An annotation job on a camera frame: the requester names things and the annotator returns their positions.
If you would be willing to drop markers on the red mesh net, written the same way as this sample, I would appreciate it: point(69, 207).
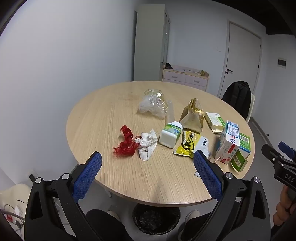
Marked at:
point(126, 146)

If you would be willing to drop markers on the round wooden table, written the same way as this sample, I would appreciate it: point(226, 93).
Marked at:
point(104, 115)

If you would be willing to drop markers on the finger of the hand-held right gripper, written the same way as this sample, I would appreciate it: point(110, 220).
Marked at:
point(288, 151)
point(270, 153)

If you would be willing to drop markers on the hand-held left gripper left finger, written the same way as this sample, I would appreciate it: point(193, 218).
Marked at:
point(89, 176)

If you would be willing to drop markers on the white tissue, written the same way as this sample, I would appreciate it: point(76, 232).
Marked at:
point(146, 141)

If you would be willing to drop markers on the white door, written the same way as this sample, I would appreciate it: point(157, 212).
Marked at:
point(242, 53)

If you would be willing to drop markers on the white bottle with green label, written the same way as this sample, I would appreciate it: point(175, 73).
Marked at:
point(167, 139)

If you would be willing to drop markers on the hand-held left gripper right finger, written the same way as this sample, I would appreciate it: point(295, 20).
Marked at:
point(208, 176)

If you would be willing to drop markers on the yellow snack packet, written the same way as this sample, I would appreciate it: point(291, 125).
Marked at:
point(188, 144)

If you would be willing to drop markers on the green and white box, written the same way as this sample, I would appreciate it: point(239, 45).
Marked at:
point(214, 122)

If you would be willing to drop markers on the person's right white shoe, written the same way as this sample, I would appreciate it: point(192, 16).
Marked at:
point(192, 215)

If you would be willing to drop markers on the white chair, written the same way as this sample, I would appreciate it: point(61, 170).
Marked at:
point(252, 106)

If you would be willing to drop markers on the white wall socket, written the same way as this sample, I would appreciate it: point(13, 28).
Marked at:
point(33, 174)

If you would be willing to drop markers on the green carton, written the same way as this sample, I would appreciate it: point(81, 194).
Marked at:
point(244, 144)

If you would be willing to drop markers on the person's left leg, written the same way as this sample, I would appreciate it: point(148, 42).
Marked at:
point(99, 220)

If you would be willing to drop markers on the person's right hand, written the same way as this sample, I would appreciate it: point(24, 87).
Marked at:
point(281, 210)

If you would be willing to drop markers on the dark item on chest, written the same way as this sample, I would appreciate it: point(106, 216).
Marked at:
point(168, 66)

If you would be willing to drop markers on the person's leg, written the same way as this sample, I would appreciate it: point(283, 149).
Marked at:
point(99, 220)
point(196, 222)

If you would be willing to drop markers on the tall white cabinet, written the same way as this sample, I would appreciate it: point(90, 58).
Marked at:
point(150, 46)

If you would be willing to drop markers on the black wall panel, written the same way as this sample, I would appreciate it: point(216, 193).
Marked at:
point(282, 62)

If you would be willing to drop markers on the gold foil bag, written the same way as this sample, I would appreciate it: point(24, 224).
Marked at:
point(192, 120)

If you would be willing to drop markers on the clear plastic bag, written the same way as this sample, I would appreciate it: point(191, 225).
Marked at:
point(150, 104)

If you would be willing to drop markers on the white snack wrapper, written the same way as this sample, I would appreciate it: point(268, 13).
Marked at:
point(204, 144)

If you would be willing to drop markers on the person's right leg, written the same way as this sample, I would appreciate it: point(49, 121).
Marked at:
point(196, 222)

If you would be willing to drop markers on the black backpack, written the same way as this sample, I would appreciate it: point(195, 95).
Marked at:
point(238, 97)

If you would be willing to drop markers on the white power adapter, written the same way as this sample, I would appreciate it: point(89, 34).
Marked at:
point(17, 210)

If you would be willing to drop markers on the black lined trash bin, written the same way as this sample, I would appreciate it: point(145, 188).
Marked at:
point(150, 220)

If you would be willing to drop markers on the blue and white milk carton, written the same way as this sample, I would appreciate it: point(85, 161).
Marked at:
point(227, 148)

